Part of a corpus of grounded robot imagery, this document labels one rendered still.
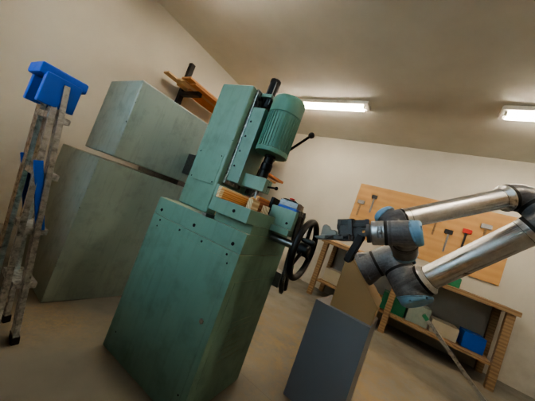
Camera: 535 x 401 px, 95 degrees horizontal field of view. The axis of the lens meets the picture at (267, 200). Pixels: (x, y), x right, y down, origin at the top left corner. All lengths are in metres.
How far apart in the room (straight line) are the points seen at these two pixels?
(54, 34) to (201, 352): 2.88
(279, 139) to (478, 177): 3.63
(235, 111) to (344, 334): 1.30
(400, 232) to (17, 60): 3.07
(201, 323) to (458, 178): 4.03
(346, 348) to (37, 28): 3.33
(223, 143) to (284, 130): 0.34
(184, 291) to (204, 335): 0.20
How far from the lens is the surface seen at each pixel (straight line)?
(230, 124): 1.39
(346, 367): 1.54
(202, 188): 1.35
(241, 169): 1.28
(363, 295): 1.48
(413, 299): 1.42
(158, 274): 1.32
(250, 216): 0.98
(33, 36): 3.17
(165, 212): 1.34
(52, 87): 1.34
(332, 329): 1.51
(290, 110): 1.30
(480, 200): 1.33
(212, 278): 1.10
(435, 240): 4.27
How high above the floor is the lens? 0.91
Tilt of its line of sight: 3 degrees up
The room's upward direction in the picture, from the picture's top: 20 degrees clockwise
